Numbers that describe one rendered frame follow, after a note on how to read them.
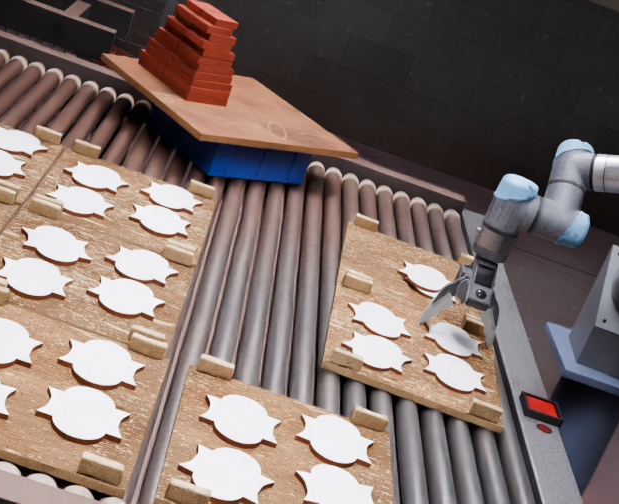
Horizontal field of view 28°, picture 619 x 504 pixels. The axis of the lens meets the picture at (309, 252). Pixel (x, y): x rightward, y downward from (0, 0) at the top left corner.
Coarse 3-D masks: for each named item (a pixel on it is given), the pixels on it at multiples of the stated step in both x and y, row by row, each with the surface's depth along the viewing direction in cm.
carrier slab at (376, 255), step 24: (360, 240) 292; (384, 240) 299; (360, 264) 278; (384, 264) 283; (432, 264) 295; (456, 264) 301; (384, 288) 269; (408, 288) 274; (456, 312) 271; (480, 312) 277
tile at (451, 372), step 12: (432, 360) 240; (444, 360) 242; (456, 360) 245; (432, 372) 236; (444, 372) 237; (456, 372) 239; (468, 372) 241; (444, 384) 233; (456, 384) 234; (468, 384) 236; (480, 384) 238
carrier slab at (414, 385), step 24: (336, 288) 259; (336, 312) 248; (408, 312) 261; (336, 336) 237; (480, 336) 263; (480, 360) 251; (384, 384) 226; (408, 384) 229; (432, 384) 232; (432, 408) 226; (456, 408) 226
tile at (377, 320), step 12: (360, 312) 250; (372, 312) 252; (384, 312) 254; (360, 324) 246; (372, 324) 246; (384, 324) 248; (396, 324) 251; (384, 336) 244; (396, 336) 245; (408, 336) 248
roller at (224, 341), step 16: (256, 192) 303; (256, 208) 292; (240, 224) 283; (256, 224) 284; (240, 240) 271; (240, 256) 261; (240, 272) 253; (240, 288) 246; (224, 304) 238; (240, 304) 240; (224, 320) 230; (224, 336) 224; (224, 352) 218
